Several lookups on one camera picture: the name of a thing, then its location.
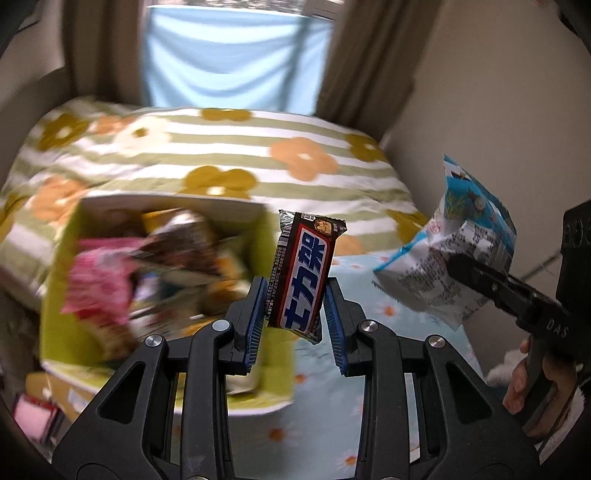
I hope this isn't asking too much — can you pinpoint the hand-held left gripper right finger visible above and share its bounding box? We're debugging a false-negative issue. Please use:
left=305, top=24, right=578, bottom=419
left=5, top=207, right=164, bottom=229
left=322, top=278, right=540, bottom=480

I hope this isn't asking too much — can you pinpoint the striped floral blanket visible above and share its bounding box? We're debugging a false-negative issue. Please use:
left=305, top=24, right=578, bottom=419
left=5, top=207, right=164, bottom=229
left=0, top=95, right=430, bottom=259

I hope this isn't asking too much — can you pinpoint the pink flat box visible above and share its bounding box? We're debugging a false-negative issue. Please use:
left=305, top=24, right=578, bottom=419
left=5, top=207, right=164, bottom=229
left=13, top=394, right=63, bottom=441

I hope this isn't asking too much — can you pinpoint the dark brown chocolate bar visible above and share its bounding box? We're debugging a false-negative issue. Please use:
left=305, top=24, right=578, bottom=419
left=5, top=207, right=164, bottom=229
left=265, top=210, right=347, bottom=344

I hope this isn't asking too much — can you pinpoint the light blue daisy bedsheet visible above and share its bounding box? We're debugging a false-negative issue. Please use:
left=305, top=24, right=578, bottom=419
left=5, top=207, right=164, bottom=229
left=171, top=251, right=485, bottom=480

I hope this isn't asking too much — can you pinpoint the light blue window cloth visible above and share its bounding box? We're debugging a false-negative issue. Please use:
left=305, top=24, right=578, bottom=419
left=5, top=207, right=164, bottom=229
left=143, top=7, right=333, bottom=116

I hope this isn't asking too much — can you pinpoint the blue white snack packet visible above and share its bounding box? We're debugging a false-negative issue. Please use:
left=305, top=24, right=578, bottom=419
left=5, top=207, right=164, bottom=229
left=373, top=154, right=518, bottom=330

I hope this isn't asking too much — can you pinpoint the brown curtain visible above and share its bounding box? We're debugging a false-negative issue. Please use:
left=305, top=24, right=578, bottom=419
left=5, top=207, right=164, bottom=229
left=314, top=0, right=444, bottom=139
left=62, top=0, right=148, bottom=104

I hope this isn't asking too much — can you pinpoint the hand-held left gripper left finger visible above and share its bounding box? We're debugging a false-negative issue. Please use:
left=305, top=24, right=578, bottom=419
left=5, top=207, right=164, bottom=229
left=52, top=276, right=270, bottom=480

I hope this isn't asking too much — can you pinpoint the brown cardboard box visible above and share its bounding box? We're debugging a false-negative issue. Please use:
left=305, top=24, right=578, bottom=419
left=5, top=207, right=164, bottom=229
left=25, top=371, right=95, bottom=416

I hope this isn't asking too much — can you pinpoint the dark brown snack packet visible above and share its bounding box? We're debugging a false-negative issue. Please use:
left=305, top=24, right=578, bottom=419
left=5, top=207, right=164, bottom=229
left=139, top=215, right=222, bottom=278

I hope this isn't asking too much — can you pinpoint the person's right hand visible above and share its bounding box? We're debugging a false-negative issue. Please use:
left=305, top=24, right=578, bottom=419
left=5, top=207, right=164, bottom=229
left=502, top=339, right=580, bottom=416

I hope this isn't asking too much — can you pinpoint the green cardboard box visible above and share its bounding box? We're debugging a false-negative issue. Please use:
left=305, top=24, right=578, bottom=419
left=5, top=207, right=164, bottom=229
left=39, top=194, right=296, bottom=416

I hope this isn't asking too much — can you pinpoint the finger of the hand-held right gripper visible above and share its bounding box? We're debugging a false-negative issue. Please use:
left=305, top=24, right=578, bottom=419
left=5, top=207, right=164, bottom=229
left=446, top=255, right=560, bottom=325

